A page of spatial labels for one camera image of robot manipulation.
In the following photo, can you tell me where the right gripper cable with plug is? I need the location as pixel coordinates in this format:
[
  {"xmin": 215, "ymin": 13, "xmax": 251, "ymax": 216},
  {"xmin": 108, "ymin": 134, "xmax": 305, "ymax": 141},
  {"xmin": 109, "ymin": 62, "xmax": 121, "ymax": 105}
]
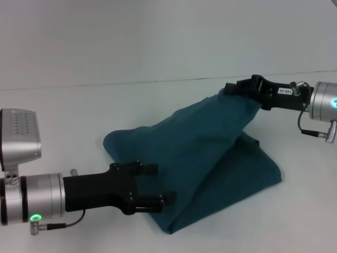
[{"xmin": 289, "ymin": 81, "xmax": 337, "ymax": 144}]

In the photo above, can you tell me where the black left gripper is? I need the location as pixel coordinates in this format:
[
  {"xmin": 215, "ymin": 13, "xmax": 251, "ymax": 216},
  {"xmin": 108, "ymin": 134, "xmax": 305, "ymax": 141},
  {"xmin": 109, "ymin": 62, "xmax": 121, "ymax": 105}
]
[{"xmin": 62, "ymin": 162, "xmax": 177, "ymax": 216}]

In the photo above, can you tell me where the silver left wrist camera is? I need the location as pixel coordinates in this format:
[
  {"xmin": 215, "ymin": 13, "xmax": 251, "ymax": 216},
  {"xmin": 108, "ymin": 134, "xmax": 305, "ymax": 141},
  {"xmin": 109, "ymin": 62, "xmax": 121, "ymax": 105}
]
[{"xmin": 0, "ymin": 108, "xmax": 43, "ymax": 187}]

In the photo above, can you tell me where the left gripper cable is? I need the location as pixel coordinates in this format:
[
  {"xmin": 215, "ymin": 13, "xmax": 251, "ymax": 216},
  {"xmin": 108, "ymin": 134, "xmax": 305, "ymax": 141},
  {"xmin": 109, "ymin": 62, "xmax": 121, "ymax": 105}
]
[{"xmin": 28, "ymin": 209, "xmax": 86, "ymax": 237}]

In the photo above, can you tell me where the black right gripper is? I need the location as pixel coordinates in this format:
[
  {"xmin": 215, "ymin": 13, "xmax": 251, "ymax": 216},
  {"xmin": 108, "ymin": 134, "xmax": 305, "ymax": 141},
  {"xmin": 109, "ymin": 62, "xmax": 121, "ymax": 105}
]
[{"xmin": 224, "ymin": 74, "xmax": 315, "ymax": 111}]

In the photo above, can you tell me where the teal blue shirt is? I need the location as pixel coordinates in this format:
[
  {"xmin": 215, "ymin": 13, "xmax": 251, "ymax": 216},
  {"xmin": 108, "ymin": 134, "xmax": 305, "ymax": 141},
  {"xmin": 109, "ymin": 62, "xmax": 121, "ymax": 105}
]
[{"xmin": 102, "ymin": 88, "xmax": 284, "ymax": 235}]

